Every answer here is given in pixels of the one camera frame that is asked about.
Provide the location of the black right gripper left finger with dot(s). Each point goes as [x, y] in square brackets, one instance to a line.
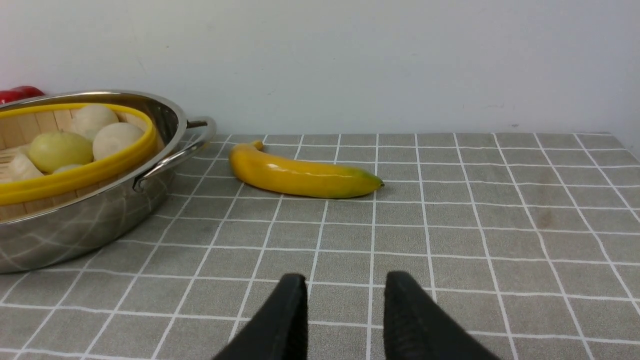
[279, 330]

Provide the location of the white crescent dumpling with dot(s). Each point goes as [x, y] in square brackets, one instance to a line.
[21, 168]

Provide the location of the white round bun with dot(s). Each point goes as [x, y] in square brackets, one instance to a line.
[114, 138]
[90, 119]

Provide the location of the grey checked tablecloth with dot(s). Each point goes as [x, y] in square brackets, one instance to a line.
[530, 241]

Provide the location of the stainless steel pot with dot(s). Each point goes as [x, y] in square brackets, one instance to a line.
[55, 229]

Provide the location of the yellow banana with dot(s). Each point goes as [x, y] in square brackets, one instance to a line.
[293, 177]

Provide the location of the yellow bamboo steamer basket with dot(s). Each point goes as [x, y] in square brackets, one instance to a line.
[75, 175]

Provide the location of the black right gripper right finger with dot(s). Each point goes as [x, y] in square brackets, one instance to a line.
[414, 327]

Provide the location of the red bell pepper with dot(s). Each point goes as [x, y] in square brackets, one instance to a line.
[19, 93]

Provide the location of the green round bun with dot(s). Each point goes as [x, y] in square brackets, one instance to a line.
[52, 150]

